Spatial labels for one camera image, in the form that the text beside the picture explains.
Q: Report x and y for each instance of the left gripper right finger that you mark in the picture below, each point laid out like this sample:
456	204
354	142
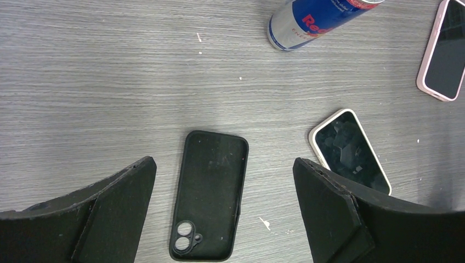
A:
349	222

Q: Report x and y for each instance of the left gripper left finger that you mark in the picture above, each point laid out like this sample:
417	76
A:
101	222

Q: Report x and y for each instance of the phone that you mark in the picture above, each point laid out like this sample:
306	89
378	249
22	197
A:
341	145
441	72

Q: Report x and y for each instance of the black phone case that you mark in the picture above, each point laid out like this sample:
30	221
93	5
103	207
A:
208	202

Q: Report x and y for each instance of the phone in pink case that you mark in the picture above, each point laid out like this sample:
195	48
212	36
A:
441	72

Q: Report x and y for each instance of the Red Bull can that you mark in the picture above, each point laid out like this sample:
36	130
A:
298	22

